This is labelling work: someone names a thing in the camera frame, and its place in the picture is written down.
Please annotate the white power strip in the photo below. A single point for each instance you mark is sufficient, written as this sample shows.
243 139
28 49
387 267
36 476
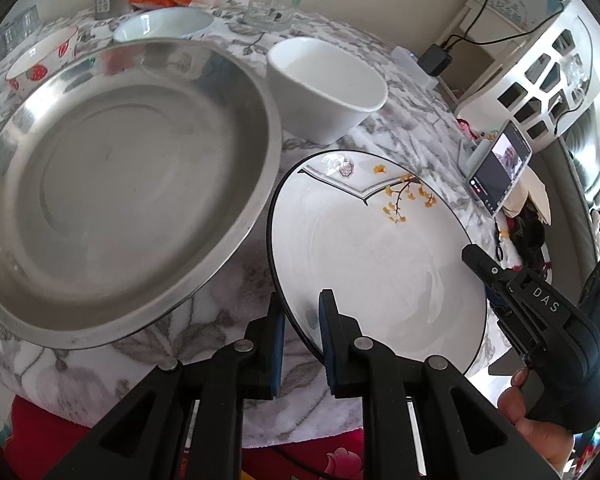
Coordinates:
407 60

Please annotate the white phone stand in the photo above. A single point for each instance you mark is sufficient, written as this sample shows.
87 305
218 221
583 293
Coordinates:
470 157

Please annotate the white plate with ginkgo print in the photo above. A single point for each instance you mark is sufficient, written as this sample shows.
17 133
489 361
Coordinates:
380 260

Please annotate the red-rimmed strawberry bowl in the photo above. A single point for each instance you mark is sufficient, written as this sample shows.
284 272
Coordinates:
40 67

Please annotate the black charger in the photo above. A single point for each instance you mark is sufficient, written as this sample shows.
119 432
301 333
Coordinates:
435 59

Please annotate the smartphone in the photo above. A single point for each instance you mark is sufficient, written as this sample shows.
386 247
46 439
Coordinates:
500 170

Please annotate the person's right hand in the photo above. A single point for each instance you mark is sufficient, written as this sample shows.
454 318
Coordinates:
525 430

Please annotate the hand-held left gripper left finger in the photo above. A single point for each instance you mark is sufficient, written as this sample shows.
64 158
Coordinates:
278 350

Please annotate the white round bowl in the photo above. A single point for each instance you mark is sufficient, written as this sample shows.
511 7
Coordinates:
170 22

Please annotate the red floral cloth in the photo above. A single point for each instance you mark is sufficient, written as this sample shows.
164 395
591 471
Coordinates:
45 422

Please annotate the small plush toy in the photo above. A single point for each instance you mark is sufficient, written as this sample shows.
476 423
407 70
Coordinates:
475 130

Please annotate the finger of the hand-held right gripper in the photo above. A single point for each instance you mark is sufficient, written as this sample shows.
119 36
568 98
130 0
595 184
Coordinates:
485 265
505 322

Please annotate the large stainless steel basin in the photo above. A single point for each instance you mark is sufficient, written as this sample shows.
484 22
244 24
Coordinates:
130 185

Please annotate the grey floral tablecloth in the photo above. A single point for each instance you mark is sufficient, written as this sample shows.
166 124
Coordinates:
190 340

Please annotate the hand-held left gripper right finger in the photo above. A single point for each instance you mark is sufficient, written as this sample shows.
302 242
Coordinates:
327 345

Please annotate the white square bowl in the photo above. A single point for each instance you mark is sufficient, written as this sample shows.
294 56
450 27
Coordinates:
325 85

